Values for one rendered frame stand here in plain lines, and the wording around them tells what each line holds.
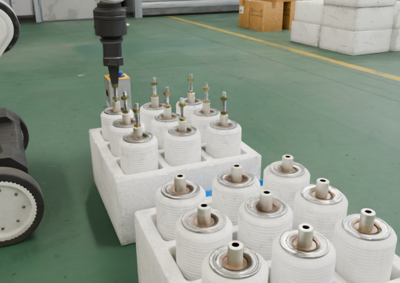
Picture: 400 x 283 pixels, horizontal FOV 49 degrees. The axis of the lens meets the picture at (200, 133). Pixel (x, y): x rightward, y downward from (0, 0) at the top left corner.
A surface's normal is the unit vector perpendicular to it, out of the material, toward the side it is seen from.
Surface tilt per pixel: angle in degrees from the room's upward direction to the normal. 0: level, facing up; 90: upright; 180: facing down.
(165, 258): 0
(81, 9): 90
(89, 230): 0
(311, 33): 90
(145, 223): 0
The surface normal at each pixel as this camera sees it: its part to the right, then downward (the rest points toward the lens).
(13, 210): 0.40, 0.32
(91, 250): 0.00, -0.93
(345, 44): -0.89, 0.17
